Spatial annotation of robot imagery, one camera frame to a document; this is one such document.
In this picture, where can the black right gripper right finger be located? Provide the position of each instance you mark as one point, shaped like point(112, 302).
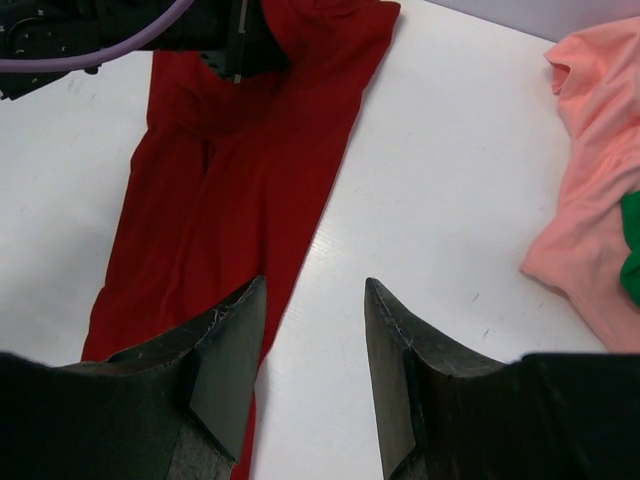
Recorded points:
point(443, 411)

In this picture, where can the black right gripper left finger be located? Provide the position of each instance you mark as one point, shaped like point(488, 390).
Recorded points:
point(181, 397)

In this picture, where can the red t-shirt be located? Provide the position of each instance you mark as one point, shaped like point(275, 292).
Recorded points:
point(230, 180)

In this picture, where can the salmon pink t-shirt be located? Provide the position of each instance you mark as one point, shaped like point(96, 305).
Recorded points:
point(581, 252)

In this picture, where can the green t-shirt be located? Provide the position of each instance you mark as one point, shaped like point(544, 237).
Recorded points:
point(630, 274)

